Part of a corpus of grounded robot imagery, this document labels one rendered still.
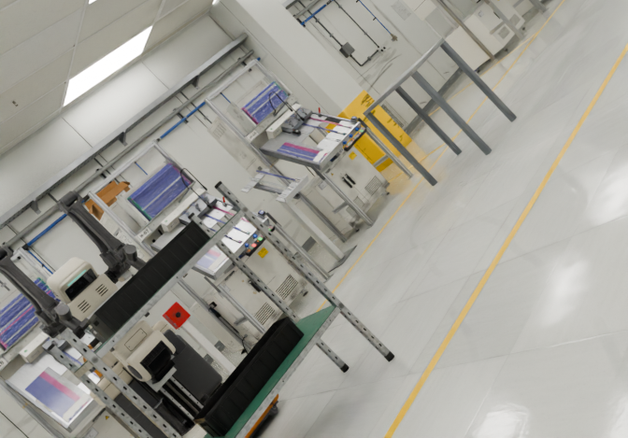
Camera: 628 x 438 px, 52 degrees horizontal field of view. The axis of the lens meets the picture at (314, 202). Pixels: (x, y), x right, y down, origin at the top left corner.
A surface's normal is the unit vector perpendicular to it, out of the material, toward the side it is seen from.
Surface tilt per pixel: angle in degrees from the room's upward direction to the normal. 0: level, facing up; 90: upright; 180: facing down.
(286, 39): 90
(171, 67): 90
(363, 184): 90
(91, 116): 90
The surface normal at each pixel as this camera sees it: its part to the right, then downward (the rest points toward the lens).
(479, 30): -0.56, 0.62
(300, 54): 0.43, -0.34
